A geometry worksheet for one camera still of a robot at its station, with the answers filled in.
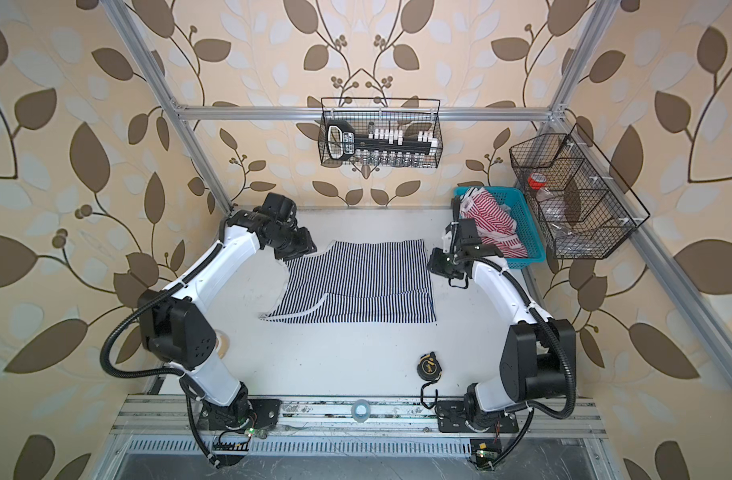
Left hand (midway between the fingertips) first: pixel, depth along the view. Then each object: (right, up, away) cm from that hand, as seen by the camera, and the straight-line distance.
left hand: (312, 249), depth 85 cm
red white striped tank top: (+60, +9, +20) cm, 64 cm away
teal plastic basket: (+71, +6, +19) cm, 74 cm away
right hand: (+34, -6, +2) cm, 35 cm away
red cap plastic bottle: (+62, +19, -4) cm, 65 cm away
